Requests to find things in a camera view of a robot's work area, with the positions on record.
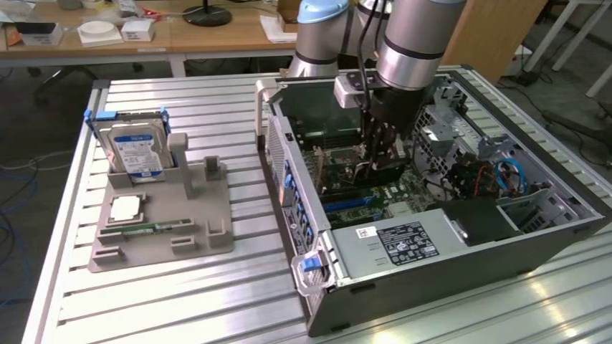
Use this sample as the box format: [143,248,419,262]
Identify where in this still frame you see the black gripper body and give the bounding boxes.
[360,87,428,145]

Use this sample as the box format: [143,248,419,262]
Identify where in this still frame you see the metal disk bay cage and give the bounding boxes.
[414,103,484,173]

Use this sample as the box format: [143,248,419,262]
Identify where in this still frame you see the green motherboard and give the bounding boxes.
[296,123,431,230]

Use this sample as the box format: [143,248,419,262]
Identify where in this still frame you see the wooden cabinet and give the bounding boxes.
[442,0,551,84]

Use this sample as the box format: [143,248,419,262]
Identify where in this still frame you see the black floor power adapter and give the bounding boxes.
[515,70,543,87]

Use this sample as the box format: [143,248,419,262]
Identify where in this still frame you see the blue expansion slot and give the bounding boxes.
[324,195,378,213]

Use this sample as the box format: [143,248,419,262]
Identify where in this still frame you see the stack of white papers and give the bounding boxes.
[260,14,300,44]

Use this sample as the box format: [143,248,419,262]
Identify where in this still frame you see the gray power supply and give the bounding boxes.
[330,209,468,284]

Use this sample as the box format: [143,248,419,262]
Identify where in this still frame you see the black lamp base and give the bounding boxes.
[183,0,234,27]

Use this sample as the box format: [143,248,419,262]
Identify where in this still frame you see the blue case latch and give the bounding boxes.
[298,252,320,273]

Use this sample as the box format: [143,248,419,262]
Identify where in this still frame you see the black open PC case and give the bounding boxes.
[255,67,612,338]

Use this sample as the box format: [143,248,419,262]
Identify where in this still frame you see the gray parts rack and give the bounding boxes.
[87,132,235,275]

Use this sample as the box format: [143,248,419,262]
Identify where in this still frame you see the small white labelled box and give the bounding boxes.
[120,19,158,42]

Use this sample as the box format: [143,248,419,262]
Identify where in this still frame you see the green RAM stick on rack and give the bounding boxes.
[119,221,192,237]

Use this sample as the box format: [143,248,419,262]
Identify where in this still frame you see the silver CPU chip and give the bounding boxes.
[106,196,146,226]

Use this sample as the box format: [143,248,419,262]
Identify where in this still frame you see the white square box round hole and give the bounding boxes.
[76,20,126,48]

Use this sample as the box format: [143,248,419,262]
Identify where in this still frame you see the black office chair base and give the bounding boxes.
[27,62,146,105]

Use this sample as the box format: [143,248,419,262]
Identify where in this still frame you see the white box with black top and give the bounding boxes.
[19,21,66,46]

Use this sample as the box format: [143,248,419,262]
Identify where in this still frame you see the gray wrist camera box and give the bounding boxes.
[334,73,378,109]

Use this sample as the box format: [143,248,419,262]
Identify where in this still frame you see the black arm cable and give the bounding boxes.
[358,0,387,110]

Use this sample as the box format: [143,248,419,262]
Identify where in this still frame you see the red wire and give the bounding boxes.
[471,161,494,199]

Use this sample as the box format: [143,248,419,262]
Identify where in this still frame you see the blue data wire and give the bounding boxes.
[495,157,530,196]

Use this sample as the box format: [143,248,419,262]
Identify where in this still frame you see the metal drive bay bracket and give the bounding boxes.
[496,188,580,234]

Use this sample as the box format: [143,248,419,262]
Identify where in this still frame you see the white table frame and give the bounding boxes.
[523,0,612,98]

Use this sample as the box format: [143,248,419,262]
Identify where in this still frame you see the hard disk with blue frame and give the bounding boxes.
[83,107,172,186]

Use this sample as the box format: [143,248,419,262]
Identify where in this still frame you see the white floor cable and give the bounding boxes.
[0,149,76,171]

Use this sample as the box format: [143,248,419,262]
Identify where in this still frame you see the blue floor cable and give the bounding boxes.
[0,166,40,309]

